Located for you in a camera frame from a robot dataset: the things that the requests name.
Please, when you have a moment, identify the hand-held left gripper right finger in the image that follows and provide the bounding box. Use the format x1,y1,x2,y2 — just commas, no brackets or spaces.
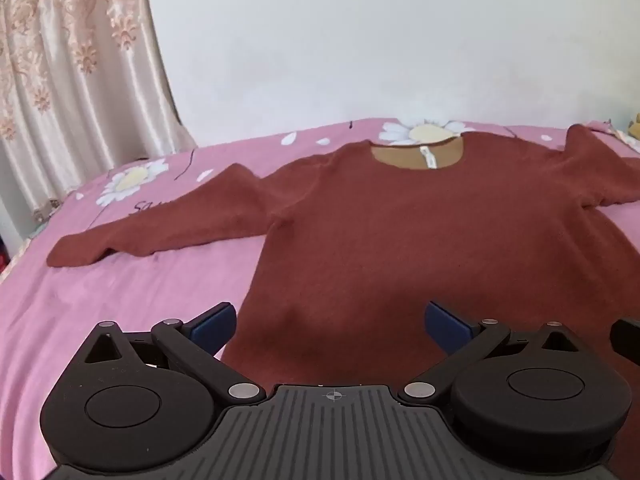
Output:
399,301,594,404

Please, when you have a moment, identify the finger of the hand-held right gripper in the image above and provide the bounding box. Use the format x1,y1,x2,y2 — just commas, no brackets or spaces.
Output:
610,317,640,361

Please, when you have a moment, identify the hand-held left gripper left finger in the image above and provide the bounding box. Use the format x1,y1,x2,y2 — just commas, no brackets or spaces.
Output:
75,302,266,406

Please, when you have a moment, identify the reddish brown sweater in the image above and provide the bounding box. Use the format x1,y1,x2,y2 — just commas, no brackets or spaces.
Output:
46,124,640,466

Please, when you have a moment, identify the pink floral bed sheet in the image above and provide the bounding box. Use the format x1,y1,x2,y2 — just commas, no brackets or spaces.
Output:
0,117,640,480

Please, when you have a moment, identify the beige patterned curtain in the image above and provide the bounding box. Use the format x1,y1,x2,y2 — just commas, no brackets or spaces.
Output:
0,0,196,241

